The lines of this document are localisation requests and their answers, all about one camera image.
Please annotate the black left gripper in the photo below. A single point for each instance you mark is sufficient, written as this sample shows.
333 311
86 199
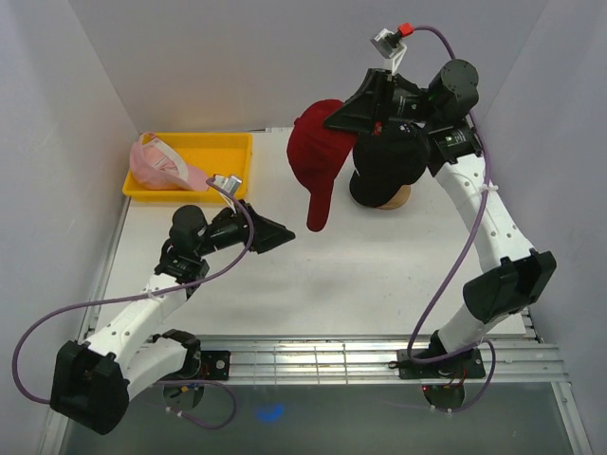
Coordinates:
267 233

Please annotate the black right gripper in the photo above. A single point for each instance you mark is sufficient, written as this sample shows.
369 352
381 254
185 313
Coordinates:
367 110

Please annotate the black NY cap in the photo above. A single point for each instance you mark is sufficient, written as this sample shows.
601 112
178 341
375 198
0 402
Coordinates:
385 162

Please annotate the red cap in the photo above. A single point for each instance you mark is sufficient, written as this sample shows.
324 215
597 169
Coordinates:
316 155

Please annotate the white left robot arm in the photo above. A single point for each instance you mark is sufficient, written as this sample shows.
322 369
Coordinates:
95 380

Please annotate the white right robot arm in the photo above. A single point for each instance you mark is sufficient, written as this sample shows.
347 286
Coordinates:
440 131

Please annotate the yellow plastic tray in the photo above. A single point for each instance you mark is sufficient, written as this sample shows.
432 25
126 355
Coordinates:
213 153

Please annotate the pink cap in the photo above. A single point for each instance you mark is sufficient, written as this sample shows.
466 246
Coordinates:
156 166

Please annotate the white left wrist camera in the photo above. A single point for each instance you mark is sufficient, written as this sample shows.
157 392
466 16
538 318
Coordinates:
228 186

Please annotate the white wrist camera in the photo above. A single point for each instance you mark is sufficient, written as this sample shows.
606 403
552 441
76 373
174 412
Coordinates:
228 186
391 46

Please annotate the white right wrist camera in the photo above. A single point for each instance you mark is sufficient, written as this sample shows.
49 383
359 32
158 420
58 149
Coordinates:
391 46

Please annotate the aluminium frame rail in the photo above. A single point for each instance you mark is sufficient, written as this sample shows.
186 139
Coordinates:
339 396

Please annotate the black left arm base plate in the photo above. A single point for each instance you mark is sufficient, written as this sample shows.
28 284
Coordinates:
215 365

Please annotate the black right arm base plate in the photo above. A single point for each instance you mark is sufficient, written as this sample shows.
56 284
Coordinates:
469 364

